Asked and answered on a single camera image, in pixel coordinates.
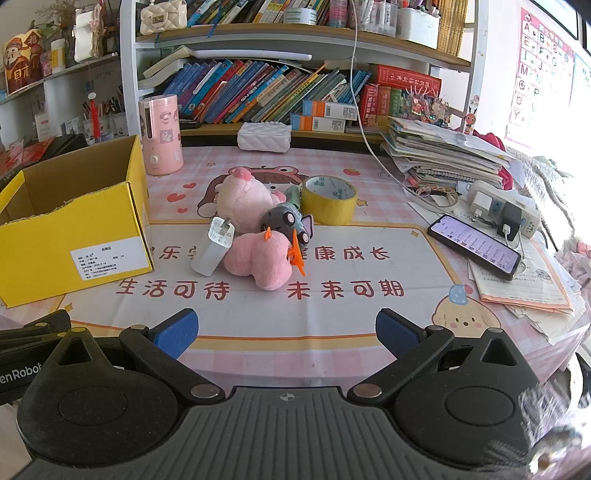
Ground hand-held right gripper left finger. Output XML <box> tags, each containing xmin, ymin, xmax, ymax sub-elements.
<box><xmin>41</xmin><ymin>308</ymin><xmax>227</xmax><ymax>408</ymax></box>

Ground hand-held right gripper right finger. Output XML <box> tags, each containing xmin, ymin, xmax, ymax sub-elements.
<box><xmin>348</xmin><ymin>308</ymin><xmax>533</xmax><ymax>405</ymax></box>

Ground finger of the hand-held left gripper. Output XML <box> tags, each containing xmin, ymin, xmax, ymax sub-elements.
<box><xmin>0</xmin><ymin>332</ymin><xmax>63</xmax><ymax>355</ymax></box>
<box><xmin>0</xmin><ymin>310</ymin><xmax>71</xmax><ymax>342</ymax></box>

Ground yellow cardboard box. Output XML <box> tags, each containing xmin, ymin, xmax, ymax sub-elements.
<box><xmin>0</xmin><ymin>135</ymin><xmax>155</xmax><ymax>309</ymax></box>

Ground white charger block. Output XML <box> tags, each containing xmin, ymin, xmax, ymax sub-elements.
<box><xmin>191</xmin><ymin>216</ymin><xmax>236</xmax><ymax>276</ymax></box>

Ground pink plush toy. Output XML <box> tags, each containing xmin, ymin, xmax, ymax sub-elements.
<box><xmin>223</xmin><ymin>229</ymin><xmax>301</xmax><ymax>291</ymax></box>

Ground orange claw hair clip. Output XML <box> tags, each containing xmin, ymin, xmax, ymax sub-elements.
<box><xmin>263</xmin><ymin>228</ymin><xmax>308</xmax><ymax>277</ymax></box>

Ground yellow tape roll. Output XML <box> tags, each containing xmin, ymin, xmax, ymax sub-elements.
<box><xmin>301</xmin><ymin>175</ymin><xmax>358</xmax><ymax>225</ymax></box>

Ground pale pink pig plush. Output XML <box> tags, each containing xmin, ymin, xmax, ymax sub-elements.
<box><xmin>213</xmin><ymin>166</ymin><xmax>289</xmax><ymax>234</ymax></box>

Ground grey purple toy car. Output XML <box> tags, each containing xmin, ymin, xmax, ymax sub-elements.
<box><xmin>260</xmin><ymin>203</ymin><xmax>315</xmax><ymax>248</ymax></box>

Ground mint green cactus-print device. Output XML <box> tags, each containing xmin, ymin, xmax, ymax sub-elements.
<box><xmin>283</xmin><ymin>185</ymin><xmax>305</xmax><ymax>213</ymax></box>

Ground white shoulder bag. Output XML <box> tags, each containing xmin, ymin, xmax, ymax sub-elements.
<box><xmin>73</xmin><ymin>4</ymin><xmax>105</xmax><ymax>64</ymax></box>

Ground black smartphone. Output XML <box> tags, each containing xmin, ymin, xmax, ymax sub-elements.
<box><xmin>426</xmin><ymin>213</ymin><xmax>522</xmax><ymax>281</ymax></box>

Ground pile of worksheets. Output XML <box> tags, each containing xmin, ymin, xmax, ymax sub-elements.
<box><xmin>468</xmin><ymin>236</ymin><xmax>583</xmax><ymax>346</ymax></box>

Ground leopard print hair band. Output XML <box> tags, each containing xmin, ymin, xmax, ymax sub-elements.
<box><xmin>414</xmin><ymin>184</ymin><xmax>463</xmax><ymax>209</ymax></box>

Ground white power strip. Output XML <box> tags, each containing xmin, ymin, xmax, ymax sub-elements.
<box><xmin>467</xmin><ymin>180</ymin><xmax>542</xmax><ymax>239</ymax></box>

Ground black case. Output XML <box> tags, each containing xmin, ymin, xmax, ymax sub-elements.
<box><xmin>22</xmin><ymin>134</ymin><xmax>89</xmax><ymax>172</ymax></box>

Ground stack of books and papers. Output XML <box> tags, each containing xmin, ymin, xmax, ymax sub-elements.
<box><xmin>381</xmin><ymin>115</ymin><xmax>517</xmax><ymax>191</ymax></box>

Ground pink sticker-covered cylinder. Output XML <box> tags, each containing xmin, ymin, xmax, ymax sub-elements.
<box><xmin>139</xmin><ymin>95</ymin><xmax>184</xmax><ymax>176</ymax></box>

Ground white quilted purse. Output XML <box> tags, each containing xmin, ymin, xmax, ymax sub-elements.
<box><xmin>237</xmin><ymin>121</ymin><xmax>293</xmax><ymax>152</ymax></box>

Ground group of pen holders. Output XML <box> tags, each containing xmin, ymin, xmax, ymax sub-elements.
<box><xmin>81</xmin><ymin>90</ymin><xmax>129</xmax><ymax>139</ymax></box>

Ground red tassel ornament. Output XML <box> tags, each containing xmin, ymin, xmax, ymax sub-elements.
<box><xmin>88</xmin><ymin>91</ymin><xmax>101</xmax><ymax>140</ymax></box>

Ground orange and blue box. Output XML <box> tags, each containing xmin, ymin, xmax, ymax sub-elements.
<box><xmin>290</xmin><ymin>113</ymin><xmax>347</xmax><ymax>134</ymax></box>
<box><xmin>302</xmin><ymin>99</ymin><xmax>358</xmax><ymax>119</ymax></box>

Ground colourful glitter decoration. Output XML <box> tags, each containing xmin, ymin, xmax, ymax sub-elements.
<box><xmin>401</xmin><ymin>89</ymin><xmax>452</xmax><ymax>128</ymax></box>

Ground row of red books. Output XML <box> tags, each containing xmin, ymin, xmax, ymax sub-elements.
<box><xmin>360</xmin><ymin>65</ymin><xmax>443</xmax><ymax>127</ymax></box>

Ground row of leaning books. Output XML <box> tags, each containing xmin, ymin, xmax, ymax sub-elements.
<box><xmin>161</xmin><ymin>59</ymin><xmax>372</xmax><ymax>125</ymax></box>

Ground red cartoon canister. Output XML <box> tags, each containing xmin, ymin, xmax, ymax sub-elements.
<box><xmin>4</xmin><ymin>28</ymin><xmax>48</xmax><ymax>96</ymax></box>

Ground white bookshelf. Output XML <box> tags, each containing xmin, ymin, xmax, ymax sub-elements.
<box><xmin>119</xmin><ymin>0</ymin><xmax>491</xmax><ymax>145</ymax></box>

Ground white pen container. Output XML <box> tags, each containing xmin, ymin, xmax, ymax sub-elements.
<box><xmin>397</xmin><ymin>6</ymin><xmax>439</xmax><ymax>50</ymax></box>

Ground cream quilted bag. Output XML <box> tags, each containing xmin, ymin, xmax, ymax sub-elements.
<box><xmin>140</xmin><ymin>0</ymin><xmax>188</xmax><ymax>36</ymax></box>

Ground row of upright shelf books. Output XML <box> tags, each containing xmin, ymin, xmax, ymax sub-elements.
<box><xmin>187</xmin><ymin>0</ymin><xmax>331</xmax><ymax>27</ymax></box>

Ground white cable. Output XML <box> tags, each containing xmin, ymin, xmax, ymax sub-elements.
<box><xmin>348</xmin><ymin>0</ymin><xmax>446</xmax><ymax>214</ymax></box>

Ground alphabet wall poster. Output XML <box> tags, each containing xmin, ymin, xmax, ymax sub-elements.
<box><xmin>505</xmin><ymin>7</ymin><xmax>579</xmax><ymax>138</ymax></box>

